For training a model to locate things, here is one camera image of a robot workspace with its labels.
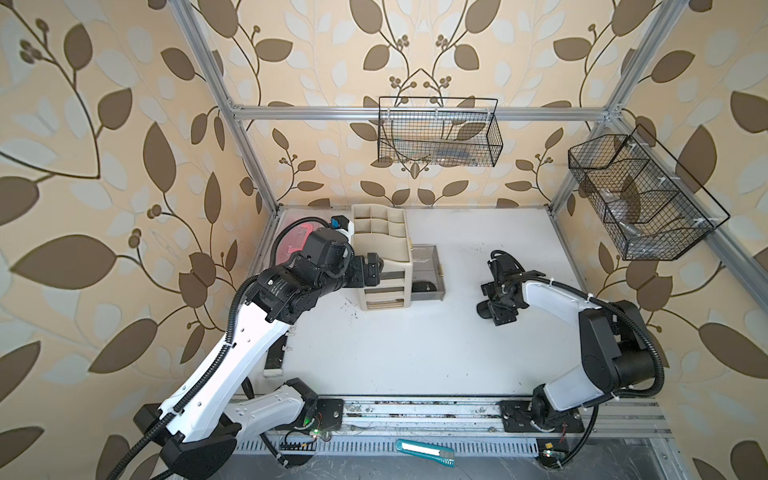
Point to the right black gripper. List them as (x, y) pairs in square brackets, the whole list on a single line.
[(499, 316)]

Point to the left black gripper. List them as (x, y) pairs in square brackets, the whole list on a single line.
[(358, 279)]

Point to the black computer mouse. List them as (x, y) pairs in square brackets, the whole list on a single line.
[(423, 286), (485, 310)]

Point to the beige drawer organizer cabinet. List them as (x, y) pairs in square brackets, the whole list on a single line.
[(384, 231)]

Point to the grey drawer of organizer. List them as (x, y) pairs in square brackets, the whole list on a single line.
[(427, 266)]

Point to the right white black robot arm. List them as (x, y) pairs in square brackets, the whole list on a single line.
[(618, 357)]

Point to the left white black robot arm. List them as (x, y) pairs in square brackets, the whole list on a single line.
[(198, 428)]

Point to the pink clear plastic case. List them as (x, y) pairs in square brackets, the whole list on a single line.
[(293, 238)]

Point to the black tool strip on table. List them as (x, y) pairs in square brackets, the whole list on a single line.
[(275, 358)]

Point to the teal utility knife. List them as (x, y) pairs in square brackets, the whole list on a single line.
[(442, 455)]

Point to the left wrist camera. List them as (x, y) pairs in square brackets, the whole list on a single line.
[(343, 224)]

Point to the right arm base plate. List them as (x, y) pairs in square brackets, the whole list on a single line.
[(522, 415)]

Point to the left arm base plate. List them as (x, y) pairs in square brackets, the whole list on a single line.
[(323, 414)]

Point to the aluminium front rail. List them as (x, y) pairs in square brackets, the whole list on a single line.
[(479, 415)]

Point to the back black wire basket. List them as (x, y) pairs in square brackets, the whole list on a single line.
[(439, 130)]

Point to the black wire basket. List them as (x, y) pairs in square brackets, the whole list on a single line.
[(652, 206), (439, 130)]

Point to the right black wire basket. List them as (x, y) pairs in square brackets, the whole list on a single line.
[(652, 206)]

